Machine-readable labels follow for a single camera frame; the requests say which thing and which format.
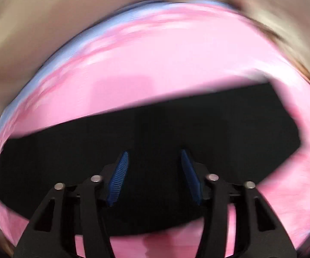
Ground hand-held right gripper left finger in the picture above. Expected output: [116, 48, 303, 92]
[15, 150, 130, 258]

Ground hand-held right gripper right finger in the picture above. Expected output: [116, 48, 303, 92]
[180, 148, 298, 258]

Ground black pants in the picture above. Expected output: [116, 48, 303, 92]
[0, 82, 302, 236]

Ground pink printed blanket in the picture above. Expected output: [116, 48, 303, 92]
[0, 1, 310, 258]

